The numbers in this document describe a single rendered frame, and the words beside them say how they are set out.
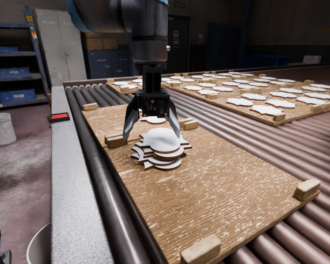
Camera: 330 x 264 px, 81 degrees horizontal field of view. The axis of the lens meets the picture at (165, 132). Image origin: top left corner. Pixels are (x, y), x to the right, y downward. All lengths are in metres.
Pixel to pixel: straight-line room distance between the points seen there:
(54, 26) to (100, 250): 5.02
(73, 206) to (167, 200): 0.19
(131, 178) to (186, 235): 0.18
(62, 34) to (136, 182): 4.92
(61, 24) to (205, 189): 5.04
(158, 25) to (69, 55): 4.86
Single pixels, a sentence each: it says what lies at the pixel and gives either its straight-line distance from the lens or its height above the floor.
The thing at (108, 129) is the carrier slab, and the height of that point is 0.94.
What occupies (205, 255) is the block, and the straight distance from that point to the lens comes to 0.31.
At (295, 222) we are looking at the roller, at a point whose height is 0.91.
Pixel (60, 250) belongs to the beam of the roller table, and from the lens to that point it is 0.39.
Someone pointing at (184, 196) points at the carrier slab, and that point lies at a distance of 0.41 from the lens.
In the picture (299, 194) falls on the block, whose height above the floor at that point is 0.95.
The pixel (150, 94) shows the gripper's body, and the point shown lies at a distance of 0.42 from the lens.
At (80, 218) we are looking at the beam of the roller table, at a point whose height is 0.91.
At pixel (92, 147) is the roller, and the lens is 0.65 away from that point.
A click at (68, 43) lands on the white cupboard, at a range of 5.25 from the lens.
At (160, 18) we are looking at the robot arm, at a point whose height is 1.26.
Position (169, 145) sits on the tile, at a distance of 0.50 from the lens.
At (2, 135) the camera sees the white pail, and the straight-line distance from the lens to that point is 3.32.
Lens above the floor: 1.21
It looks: 24 degrees down
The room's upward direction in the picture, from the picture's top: straight up
